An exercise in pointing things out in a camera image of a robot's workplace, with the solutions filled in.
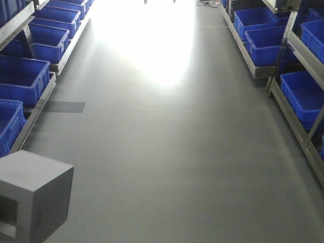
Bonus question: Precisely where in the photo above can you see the gray hollow cube base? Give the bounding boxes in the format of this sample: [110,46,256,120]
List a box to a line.
[1,150,74,242]

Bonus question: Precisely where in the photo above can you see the blue bin right middle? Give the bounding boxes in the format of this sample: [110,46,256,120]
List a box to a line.
[245,26,286,67]

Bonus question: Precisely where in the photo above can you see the blue bin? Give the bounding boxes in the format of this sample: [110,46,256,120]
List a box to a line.
[245,26,286,67]
[29,23,69,64]
[32,6,81,39]
[234,7,278,42]
[1,55,50,108]
[280,71,323,130]
[1,99,26,157]

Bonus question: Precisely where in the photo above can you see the blue bin right far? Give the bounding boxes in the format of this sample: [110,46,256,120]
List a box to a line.
[234,7,278,42]

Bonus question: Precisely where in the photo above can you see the blue bin right near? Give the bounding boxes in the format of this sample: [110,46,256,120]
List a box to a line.
[280,71,323,130]

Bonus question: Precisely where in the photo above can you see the blue bin left near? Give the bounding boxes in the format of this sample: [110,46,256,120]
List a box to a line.
[1,99,26,157]

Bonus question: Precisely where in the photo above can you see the right steel shelf rack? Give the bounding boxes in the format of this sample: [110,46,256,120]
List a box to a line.
[219,1,323,182]

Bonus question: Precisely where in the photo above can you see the steel shelf rack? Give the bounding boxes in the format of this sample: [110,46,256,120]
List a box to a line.
[219,1,323,182]
[1,1,92,156]

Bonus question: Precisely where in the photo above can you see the left steel shelf rack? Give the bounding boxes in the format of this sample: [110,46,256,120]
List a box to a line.
[1,1,92,156]

